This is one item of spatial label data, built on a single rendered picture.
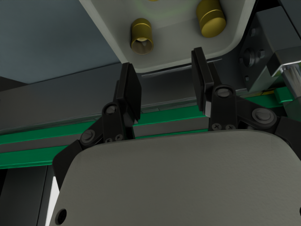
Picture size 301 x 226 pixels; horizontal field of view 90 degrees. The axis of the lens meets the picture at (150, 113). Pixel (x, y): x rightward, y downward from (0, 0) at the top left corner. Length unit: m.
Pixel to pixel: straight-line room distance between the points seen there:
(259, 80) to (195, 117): 0.11
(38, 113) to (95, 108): 0.16
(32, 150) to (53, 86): 0.16
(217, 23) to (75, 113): 0.32
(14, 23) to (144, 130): 0.30
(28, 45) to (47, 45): 0.03
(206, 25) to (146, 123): 0.19
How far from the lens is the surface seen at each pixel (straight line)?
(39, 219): 0.71
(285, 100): 0.32
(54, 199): 0.63
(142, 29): 0.27
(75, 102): 0.39
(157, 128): 0.30
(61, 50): 0.40
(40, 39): 0.39
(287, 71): 0.22
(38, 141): 0.46
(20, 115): 0.51
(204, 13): 0.27
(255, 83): 0.28
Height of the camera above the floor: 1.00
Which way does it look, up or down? 21 degrees down
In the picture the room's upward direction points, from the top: 177 degrees clockwise
